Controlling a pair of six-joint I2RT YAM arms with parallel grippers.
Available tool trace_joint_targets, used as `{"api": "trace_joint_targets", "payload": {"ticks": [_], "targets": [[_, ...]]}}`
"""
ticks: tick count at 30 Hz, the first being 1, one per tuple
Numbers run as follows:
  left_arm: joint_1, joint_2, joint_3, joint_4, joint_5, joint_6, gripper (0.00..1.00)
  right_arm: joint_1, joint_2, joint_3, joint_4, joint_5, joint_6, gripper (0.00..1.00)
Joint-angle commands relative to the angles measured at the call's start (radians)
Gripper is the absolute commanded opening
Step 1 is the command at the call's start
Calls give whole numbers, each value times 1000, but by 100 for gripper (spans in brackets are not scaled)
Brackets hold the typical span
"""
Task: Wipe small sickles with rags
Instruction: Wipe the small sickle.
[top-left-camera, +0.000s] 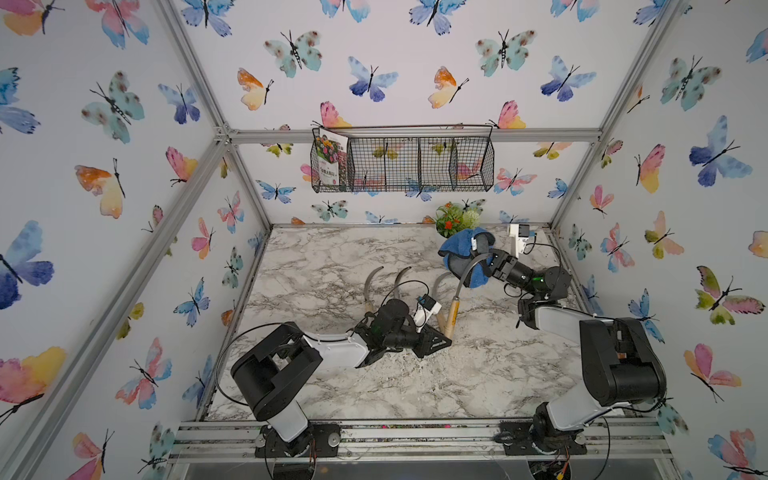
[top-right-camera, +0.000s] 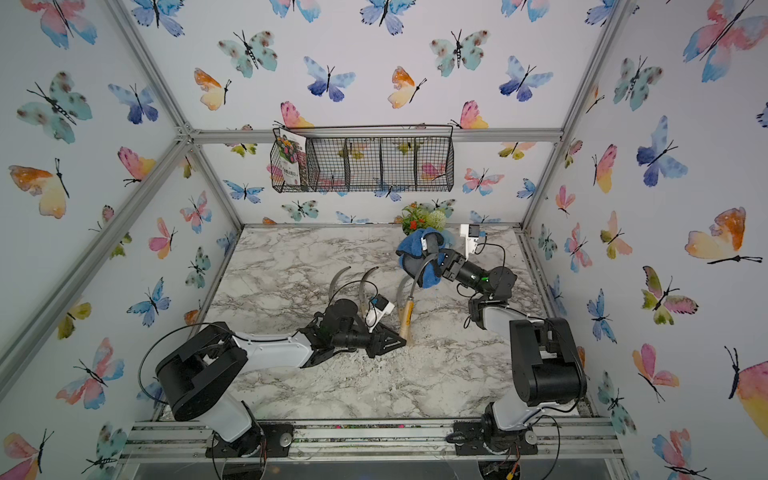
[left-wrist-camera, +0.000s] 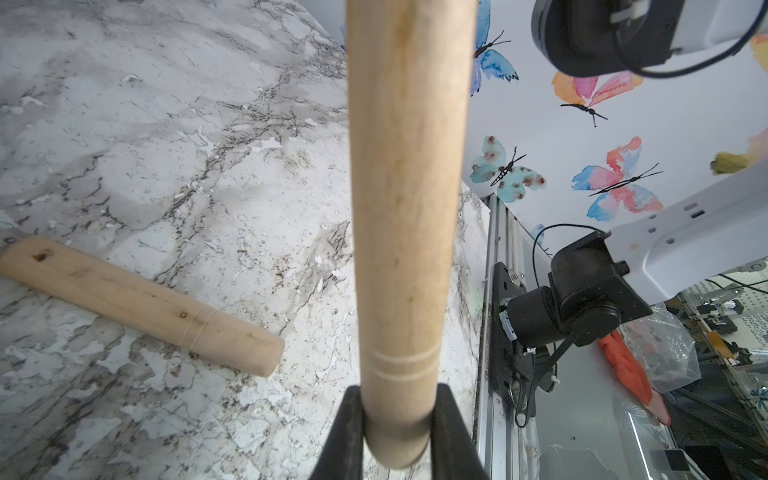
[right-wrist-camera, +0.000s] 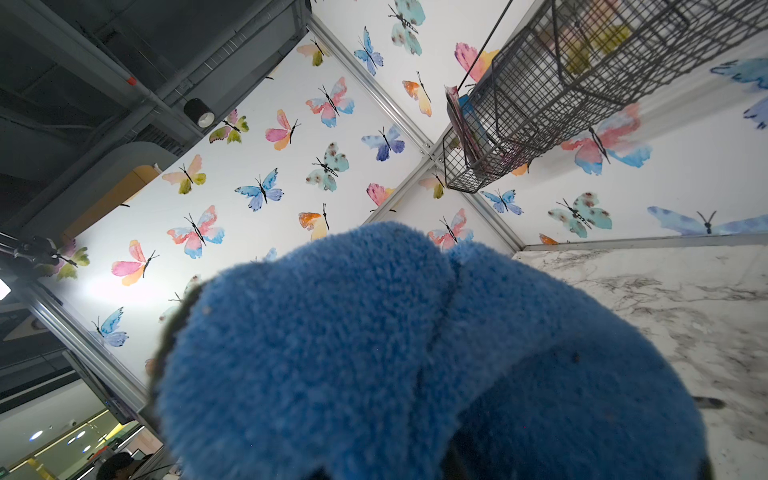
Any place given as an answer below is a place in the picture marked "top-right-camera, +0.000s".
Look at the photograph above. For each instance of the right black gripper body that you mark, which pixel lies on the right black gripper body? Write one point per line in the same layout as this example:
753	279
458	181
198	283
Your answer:
470	278

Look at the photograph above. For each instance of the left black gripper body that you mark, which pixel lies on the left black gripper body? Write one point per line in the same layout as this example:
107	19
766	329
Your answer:
358	338

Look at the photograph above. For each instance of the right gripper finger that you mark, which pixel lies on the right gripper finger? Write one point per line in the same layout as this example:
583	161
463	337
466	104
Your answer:
411	264
433	248

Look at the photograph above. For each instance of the blue grey rag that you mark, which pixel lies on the blue grey rag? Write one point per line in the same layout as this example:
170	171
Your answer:
420	255

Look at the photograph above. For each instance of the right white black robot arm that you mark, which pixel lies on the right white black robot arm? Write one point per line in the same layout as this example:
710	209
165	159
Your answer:
546	370

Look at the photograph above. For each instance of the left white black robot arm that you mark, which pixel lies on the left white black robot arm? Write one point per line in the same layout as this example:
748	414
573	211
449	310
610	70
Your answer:
196	377

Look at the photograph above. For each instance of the white pot with plant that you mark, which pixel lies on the white pot with plant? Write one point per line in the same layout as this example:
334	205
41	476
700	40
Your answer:
416	217

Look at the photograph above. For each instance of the seed packet in basket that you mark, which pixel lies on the seed packet in basket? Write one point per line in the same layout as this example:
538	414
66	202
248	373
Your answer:
291	156

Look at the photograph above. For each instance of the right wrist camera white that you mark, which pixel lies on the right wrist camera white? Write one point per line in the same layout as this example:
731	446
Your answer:
474	237

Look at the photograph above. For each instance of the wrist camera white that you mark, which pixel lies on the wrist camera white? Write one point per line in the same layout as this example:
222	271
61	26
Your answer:
474	237
379	307

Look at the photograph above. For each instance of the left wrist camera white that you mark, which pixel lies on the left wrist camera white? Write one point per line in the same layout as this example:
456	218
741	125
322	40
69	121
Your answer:
379	307

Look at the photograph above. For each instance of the black wire wall basket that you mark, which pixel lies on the black wire wall basket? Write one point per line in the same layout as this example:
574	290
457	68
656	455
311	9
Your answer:
373	159

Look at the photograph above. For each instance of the aluminium front rail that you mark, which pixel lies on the aluminium front rail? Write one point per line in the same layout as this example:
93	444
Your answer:
359	440

